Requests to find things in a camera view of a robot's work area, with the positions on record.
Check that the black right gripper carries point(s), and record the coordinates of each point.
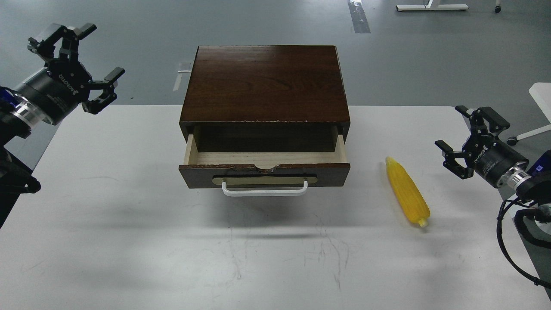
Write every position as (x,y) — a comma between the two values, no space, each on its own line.
(483,152)

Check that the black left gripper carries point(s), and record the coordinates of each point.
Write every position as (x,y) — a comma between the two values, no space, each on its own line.
(64,82)

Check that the yellow corn cob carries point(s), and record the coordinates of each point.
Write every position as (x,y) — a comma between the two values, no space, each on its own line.
(409,197)

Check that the dark drawer with white handle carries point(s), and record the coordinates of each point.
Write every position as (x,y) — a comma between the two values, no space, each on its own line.
(249,174)

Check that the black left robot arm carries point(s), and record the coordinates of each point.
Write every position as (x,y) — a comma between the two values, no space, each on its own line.
(17,122)

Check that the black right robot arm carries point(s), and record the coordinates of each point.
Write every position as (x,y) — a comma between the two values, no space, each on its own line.
(533,198)

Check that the white desk leg base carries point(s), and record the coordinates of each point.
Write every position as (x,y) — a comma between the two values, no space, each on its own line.
(432,5)

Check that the dark wooden cabinet box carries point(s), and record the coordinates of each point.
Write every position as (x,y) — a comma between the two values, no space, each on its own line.
(266,98)

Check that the grey floor tape strip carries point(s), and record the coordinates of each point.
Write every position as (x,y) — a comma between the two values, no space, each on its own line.
(358,17)

